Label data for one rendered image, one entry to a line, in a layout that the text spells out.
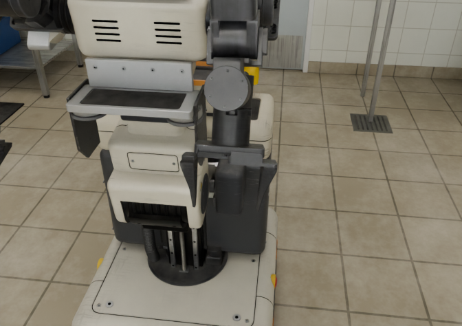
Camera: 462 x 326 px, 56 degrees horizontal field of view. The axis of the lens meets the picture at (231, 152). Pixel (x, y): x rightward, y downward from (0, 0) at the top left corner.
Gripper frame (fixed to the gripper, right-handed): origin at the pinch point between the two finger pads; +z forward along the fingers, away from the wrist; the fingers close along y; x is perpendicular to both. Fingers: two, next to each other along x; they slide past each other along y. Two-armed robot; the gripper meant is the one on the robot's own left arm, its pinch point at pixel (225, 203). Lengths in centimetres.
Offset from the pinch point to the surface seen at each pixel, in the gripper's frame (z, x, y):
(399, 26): -78, 288, 121
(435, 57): -57, 295, 154
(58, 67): -30, 316, -157
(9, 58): -32, 270, -176
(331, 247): 48, 125, 46
